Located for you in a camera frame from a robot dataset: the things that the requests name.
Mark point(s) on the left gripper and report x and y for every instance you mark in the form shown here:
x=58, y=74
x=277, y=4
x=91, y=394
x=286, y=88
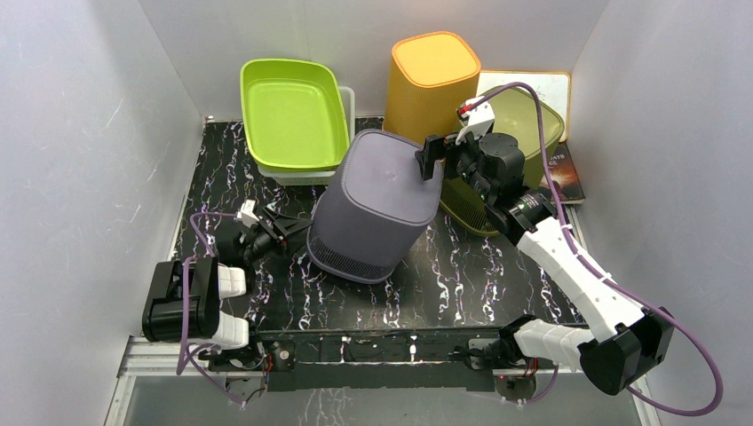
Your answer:
x=285, y=225

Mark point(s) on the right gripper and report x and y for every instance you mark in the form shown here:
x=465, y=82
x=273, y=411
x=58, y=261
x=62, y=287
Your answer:
x=436, y=148

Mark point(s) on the white perforated plastic basket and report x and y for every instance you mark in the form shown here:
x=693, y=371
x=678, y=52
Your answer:
x=316, y=177

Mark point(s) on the orange mesh basket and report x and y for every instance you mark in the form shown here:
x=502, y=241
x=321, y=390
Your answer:
x=431, y=75

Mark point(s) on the grey mesh basket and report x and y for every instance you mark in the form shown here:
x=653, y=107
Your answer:
x=376, y=206

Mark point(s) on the olive green mesh basket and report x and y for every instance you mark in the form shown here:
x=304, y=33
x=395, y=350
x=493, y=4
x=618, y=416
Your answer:
x=515, y=115

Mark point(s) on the lime green plastic tray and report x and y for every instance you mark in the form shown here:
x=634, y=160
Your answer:
x=293, y=115

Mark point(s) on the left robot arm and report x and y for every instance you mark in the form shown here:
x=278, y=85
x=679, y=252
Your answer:
x=184, y=298

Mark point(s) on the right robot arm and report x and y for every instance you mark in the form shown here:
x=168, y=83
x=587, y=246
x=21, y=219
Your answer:
x=621, y=340

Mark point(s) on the dark paperback book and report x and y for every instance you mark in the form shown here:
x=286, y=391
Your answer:
x=564, y=176

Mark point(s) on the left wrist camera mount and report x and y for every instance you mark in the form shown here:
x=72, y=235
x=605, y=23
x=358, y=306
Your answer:
x=247, y=213

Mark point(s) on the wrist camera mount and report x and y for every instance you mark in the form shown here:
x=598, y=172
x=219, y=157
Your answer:
x=478, y=121
x=247, y=213

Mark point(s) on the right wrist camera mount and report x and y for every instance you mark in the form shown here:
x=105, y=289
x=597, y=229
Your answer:
x=478, y=121

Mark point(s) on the small whiteboard with yellow frame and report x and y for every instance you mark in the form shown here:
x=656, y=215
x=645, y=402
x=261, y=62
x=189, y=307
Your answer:
x=553, y=88

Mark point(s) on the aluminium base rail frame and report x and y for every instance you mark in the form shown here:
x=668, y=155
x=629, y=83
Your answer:
x=453, y=286

